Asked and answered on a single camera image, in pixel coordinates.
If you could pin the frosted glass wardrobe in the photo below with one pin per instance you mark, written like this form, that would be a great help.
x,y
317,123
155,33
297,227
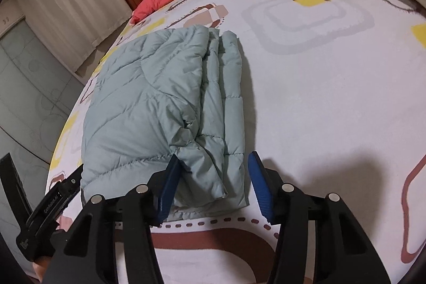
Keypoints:
x,y
30,87

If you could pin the light green padded jacket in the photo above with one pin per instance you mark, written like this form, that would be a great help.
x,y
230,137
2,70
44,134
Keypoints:
x,y
149,104

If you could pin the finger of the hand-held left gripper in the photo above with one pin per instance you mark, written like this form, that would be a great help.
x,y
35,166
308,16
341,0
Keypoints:
x,y
75,179

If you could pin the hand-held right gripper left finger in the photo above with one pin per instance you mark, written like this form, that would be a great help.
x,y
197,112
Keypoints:
x,y
168,191

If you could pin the dark object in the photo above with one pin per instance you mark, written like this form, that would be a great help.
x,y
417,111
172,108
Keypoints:
x,y
13,187

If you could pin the white patterned bedspread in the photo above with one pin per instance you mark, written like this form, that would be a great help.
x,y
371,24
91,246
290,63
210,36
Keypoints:
x,y
316,87

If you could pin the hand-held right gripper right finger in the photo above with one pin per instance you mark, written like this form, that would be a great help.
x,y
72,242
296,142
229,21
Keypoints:
x,y
261,187

